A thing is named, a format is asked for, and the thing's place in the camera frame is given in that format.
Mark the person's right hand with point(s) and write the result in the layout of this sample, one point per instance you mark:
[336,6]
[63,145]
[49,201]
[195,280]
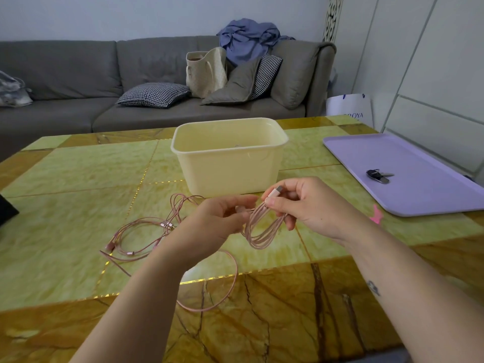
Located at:
[321,211]

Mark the person's left hand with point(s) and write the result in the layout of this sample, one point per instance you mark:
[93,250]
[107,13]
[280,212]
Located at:
[204,230]

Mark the person's left thumb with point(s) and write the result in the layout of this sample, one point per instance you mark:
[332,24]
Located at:
[242,202]

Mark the person's right thumb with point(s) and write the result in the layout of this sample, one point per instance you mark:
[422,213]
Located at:
[281,200]

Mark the person's right forearm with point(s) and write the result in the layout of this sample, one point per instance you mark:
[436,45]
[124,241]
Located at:
[408,294]

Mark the person's left forearm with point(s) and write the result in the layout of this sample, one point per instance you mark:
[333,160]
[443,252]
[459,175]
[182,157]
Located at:
[136,309]

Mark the cream plastic storage bin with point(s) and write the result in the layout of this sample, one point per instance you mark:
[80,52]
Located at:
[227,162]

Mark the pink sticker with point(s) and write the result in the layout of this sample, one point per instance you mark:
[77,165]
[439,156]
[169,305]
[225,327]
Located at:
[376,214]

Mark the white paper bag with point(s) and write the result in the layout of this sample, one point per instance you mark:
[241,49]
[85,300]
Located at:
[349,111]

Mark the grey cushion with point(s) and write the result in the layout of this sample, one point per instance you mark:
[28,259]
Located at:
[234,88]

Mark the small houndstooth cushion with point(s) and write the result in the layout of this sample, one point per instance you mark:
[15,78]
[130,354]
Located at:
[266,75]

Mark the beige tote bag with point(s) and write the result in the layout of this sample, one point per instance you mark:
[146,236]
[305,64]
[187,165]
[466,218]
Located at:
[206,73]

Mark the purple plastic tray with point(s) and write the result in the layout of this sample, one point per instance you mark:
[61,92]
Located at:
[416,177]

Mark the large houndstooth cushion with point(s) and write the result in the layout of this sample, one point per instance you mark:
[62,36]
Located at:
[153,95]

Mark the blue crumpled cloth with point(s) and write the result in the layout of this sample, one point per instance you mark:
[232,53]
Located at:
[245,39]

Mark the white lattice panel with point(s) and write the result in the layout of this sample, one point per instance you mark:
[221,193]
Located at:
[332,18]

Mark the white cabinet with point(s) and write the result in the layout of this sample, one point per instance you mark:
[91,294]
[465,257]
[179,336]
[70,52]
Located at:
[423,71]

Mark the grey fabric sofa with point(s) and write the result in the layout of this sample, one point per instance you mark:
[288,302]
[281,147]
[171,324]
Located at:
[75,94]

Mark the black flat object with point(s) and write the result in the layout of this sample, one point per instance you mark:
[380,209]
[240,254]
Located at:
[6,209]

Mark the grey translucent bag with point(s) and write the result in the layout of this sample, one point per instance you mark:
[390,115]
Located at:
[13,92]

